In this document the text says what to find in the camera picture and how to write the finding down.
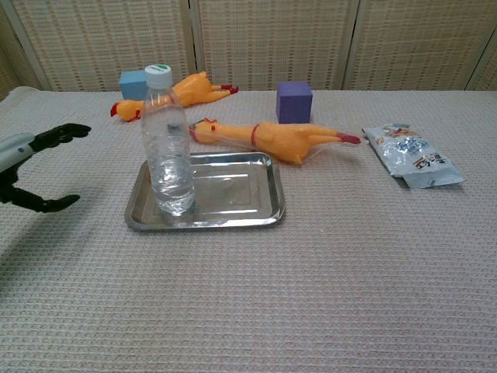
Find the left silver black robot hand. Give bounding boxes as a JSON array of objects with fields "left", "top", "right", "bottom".
[{"left": 0, "top": 123, "right": 93, "bottom": 214}]

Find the purple foam cube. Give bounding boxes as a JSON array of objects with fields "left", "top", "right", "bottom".
[{"left": 276, "top": 81, "right": 314, "bottom": 125}]

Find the beige woven tablecloth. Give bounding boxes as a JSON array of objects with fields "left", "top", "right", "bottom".
[{"left": 0, "top": 87, "right": 497, "bottom": 373}]

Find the clear plastic water bottle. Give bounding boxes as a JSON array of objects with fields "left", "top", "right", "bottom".
[{"left": 141, "top": 64, "right": 196, "bottom": 218}]

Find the white blue snack packet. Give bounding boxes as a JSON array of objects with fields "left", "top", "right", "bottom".
[{"left": 361, "top": 124, "right": 466, "bottom": 190}]

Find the stainless steel rectangular tray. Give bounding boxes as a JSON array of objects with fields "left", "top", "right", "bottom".
[{"left": 124, "top": 152, "right": 287, "bottom": 233}]

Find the woven bamboo folding screen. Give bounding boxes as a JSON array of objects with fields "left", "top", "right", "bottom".
[{"left": 0, "top": 0, "right": 497, "bottom": 92}]

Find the light blue foam cube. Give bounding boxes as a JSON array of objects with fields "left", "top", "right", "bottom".
[{"left": 119, "top": 69, "right": 153, "bottom": 102}]

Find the yellow rubber chicken in bag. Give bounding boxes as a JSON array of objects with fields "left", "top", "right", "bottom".
[{"left": 188, "top": 117, "right": 363, "bottom": 169}]

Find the bare yellow rubber chicken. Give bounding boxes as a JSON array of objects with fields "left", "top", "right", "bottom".
[{"left": 109, "top": 71, "right": 239, "bottom": 123}]

